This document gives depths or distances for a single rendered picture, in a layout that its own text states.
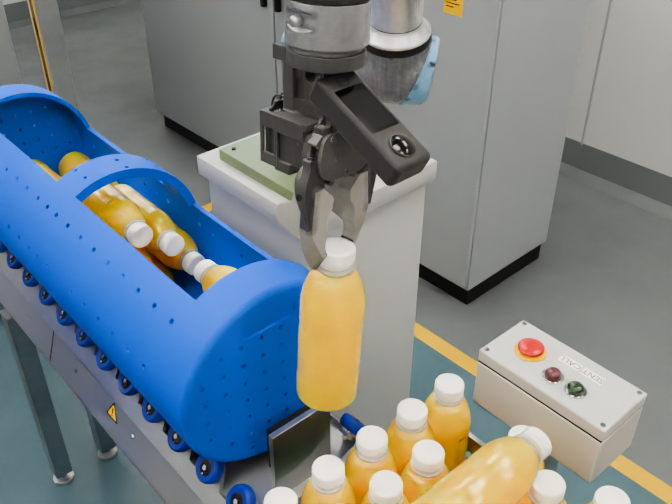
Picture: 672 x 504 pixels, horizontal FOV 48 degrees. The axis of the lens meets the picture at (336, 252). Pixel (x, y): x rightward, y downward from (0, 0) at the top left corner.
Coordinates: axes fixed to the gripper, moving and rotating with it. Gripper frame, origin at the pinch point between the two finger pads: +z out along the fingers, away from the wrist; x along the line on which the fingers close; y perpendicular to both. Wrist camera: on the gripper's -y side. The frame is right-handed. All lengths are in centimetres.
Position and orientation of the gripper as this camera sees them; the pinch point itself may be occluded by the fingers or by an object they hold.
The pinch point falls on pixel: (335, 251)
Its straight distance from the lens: 76.2
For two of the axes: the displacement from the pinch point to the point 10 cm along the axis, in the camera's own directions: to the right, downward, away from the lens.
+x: -6.8, 3.4, -6.5
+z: -0.3, 8.7, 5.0
